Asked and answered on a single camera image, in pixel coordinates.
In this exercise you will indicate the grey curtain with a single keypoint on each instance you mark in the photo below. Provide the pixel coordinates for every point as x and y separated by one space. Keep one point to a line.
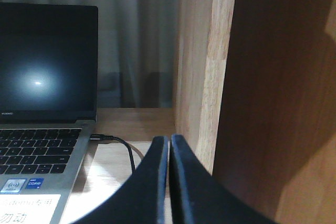
136 50

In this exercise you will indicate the wooden shelf unit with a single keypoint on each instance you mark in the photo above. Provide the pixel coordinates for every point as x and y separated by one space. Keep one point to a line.
254 95

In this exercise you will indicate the grey laptop computer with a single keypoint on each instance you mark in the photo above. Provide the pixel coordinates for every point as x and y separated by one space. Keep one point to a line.
49 67

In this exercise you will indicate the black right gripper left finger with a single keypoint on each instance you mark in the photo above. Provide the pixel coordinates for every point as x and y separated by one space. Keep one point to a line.
141 198

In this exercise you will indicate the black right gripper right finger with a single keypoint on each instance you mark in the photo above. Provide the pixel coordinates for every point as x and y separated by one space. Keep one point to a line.
196 197

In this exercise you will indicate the white sticker right palmrest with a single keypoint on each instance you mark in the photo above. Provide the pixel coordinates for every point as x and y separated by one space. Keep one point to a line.
28 208

